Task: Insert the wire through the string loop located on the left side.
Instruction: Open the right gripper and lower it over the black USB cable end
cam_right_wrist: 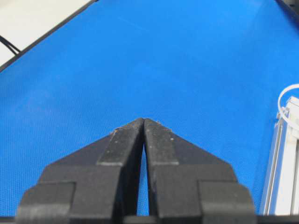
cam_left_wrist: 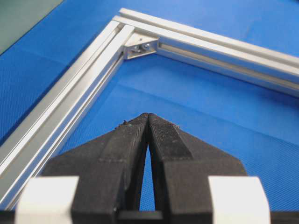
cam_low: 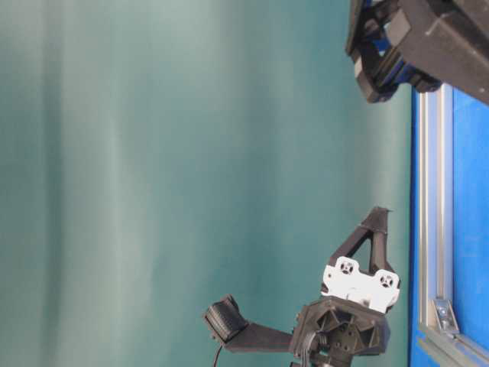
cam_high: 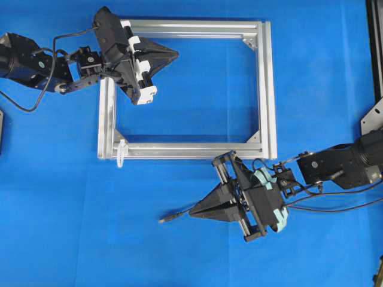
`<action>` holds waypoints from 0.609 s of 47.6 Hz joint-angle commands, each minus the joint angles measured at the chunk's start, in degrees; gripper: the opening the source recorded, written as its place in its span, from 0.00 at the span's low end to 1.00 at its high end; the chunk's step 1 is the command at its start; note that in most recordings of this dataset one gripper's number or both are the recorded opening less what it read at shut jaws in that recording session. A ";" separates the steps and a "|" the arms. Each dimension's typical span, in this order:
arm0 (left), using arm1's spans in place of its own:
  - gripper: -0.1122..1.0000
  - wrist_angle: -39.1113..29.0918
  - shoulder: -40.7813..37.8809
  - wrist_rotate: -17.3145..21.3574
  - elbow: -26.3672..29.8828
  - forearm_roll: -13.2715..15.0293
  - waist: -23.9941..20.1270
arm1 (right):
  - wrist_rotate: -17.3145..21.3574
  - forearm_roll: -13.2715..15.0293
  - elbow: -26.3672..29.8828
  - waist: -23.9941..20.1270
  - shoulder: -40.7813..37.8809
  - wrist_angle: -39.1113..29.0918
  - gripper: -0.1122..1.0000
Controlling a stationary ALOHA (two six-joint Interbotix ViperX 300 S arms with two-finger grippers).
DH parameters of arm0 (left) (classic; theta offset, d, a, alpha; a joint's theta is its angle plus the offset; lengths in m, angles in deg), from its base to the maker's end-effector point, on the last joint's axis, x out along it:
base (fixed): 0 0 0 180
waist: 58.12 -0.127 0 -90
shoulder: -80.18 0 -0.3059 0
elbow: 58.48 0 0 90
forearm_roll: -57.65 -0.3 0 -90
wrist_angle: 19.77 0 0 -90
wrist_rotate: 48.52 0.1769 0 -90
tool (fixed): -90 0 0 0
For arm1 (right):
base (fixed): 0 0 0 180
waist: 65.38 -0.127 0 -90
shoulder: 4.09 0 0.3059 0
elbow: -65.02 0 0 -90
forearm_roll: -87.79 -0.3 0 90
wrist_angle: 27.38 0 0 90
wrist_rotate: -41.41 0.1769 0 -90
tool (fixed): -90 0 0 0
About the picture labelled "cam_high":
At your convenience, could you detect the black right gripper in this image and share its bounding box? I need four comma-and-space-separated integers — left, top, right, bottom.
189, 151, 269, 242

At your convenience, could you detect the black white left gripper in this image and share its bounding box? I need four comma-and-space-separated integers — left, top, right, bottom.
104, 22, 179, 105

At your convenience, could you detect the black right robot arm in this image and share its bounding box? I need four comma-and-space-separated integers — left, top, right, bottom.
189, 129, 382, 242

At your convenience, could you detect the white zip tie loop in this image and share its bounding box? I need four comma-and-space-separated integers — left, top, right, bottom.
116, 139, 129, 168

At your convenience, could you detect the dark plate at left edge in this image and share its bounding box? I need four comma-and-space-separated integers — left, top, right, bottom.
0, 110, 4, 153

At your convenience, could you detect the dark object bottom right corner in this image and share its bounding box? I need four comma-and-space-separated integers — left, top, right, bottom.
373, 255, 383, 287

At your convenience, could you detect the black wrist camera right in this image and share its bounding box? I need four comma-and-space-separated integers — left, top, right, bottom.
244, 167, 288, 233

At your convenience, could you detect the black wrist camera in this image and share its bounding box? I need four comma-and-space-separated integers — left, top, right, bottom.
244, 167, 288, 233
93, 6, 129, 63

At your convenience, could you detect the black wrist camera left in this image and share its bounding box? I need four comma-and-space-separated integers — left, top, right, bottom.
93, 6, 129, 63

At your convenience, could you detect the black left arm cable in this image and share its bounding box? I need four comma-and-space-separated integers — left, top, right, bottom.
0, 26, 99, 113

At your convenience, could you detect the rectangular aluminium extrusion frame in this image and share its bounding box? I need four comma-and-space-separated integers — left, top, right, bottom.
98, 19, 278, 161

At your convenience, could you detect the grey metal bracket plate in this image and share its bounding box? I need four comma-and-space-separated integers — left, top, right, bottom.
360, 98, 383, 135

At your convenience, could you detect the black vertical rail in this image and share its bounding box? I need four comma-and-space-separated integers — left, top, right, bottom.
366, 0, 382, 103

